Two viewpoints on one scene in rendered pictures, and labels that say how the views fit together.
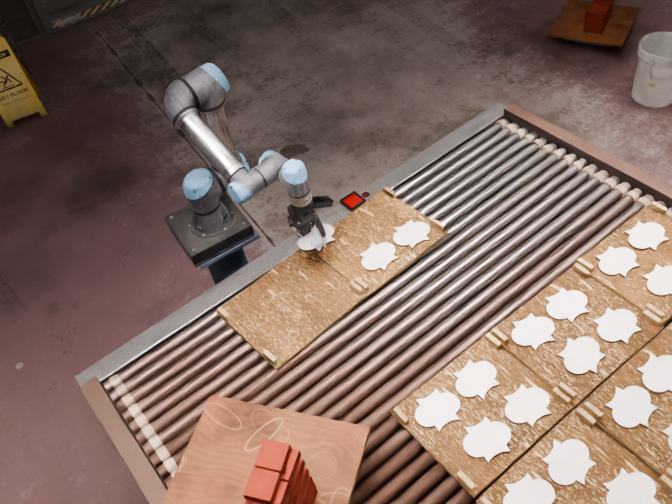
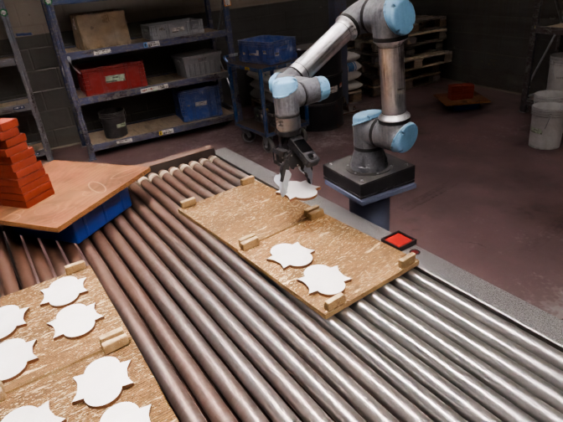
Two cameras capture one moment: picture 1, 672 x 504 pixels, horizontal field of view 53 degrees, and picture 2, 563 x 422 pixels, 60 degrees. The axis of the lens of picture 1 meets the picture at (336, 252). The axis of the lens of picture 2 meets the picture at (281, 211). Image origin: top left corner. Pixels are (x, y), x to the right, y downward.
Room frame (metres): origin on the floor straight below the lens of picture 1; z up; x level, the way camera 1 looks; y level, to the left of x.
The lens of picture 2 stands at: (1.60, -1.36, 1.71)
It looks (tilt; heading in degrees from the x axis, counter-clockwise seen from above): 27 degrees down; 88
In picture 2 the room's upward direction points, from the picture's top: 6 degrees counter-clockwise
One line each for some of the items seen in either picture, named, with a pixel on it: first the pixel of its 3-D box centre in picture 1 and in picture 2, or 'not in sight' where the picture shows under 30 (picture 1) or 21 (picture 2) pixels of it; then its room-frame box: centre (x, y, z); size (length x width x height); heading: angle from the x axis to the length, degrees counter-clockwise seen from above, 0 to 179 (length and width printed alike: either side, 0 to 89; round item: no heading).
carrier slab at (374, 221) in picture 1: (376, 239); (324, 257); (1.74, -0.16, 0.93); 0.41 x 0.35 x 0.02; 122
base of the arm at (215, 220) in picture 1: (208, 211); (369, 155); (2.02, 0.46, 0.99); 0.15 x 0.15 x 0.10
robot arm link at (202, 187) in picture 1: (201, 189); (369, 127); (2.02, 0.46, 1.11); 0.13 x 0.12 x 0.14; 124
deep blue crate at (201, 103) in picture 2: not in sight; (196, 100); (0.87, 4.51, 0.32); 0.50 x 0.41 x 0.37; 20
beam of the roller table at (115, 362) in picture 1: (321, 231); (358, 231); (1.89, 0.04, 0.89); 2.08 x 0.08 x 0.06; 119
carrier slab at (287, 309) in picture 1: (291, 304); (248, 212); (1.52, 0.19, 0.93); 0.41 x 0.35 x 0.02; 124
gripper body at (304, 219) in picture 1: (303, 214); (289, 147); (1.68, 0.08, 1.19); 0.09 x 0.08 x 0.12; 123
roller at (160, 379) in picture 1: (347, 252); (317, 245); (1.74, -0.04, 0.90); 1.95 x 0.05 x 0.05; 119
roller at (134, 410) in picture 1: (355, 259); (305, 251); (1.69, -0.07, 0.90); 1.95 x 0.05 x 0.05; 119
